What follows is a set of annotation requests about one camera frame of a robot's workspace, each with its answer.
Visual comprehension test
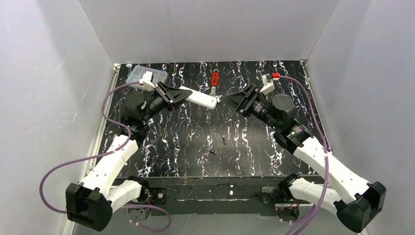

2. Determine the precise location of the aluminium table frame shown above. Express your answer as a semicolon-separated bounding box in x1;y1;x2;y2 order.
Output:
60;63;369;235

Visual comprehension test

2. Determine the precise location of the white air conditioner remote control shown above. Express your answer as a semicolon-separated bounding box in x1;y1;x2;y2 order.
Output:
179;86;218;109

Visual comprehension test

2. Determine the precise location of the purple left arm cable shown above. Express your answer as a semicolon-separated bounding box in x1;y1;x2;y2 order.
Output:
39;81;172;233

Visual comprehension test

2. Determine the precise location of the clear plastic screw box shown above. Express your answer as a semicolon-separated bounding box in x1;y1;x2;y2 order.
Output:
126;65;168;85

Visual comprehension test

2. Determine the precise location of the red handled adjustable wrench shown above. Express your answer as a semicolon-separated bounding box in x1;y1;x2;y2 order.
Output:
209;69;222;103

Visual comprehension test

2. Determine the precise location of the black front mounting rail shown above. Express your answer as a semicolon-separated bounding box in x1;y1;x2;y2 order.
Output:
118;175;325;216

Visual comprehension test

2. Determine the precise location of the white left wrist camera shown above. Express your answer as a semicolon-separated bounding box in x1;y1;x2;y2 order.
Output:
139;71;155;92

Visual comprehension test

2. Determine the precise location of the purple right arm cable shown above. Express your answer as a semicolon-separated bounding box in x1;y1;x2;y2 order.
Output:
278;75;330;235

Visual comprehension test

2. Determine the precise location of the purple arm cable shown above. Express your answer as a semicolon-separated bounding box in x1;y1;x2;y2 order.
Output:
39;81;172;233
278;75;330;235

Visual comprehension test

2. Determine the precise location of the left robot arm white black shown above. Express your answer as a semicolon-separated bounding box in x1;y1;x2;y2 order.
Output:
65;82;192;231

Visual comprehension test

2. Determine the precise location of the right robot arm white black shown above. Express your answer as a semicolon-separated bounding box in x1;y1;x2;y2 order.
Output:
222;85;386;233

